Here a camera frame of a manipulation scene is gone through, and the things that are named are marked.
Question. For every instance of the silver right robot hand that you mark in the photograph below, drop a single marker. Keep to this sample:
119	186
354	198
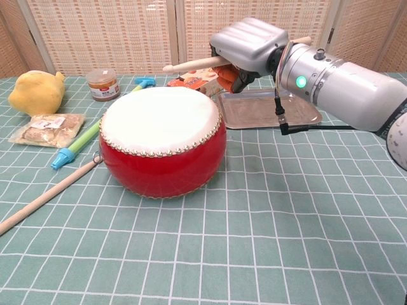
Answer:
251	44

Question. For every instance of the short wooden drumstick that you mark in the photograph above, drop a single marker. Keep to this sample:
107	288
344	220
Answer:
190	65

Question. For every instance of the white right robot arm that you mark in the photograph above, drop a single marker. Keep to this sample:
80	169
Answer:
349	92

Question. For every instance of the red drum white skin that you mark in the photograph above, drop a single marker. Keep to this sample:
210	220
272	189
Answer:
159	171

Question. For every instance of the long wooden drumstick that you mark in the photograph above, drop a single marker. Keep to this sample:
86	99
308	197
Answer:
47	197

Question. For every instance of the orange biscuit box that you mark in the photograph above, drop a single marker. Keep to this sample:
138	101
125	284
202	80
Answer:
197	83

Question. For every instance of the stainless steel tray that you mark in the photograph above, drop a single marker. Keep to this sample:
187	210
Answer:
248	111

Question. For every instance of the bamboo folding screen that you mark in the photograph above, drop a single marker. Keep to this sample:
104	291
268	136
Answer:
111	31

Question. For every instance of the clear jar brown contents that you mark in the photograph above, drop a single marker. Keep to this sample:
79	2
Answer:
103	85

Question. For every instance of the green blue water squirter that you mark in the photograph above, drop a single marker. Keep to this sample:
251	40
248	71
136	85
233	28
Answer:
79	141

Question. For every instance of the green checked tablecloth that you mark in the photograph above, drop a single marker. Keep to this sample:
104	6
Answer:
222	254

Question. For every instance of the clear snack packet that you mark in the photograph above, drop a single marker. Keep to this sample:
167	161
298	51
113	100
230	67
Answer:
47	130

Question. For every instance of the yellow plush toy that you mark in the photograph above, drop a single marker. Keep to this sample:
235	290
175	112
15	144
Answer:
35	92

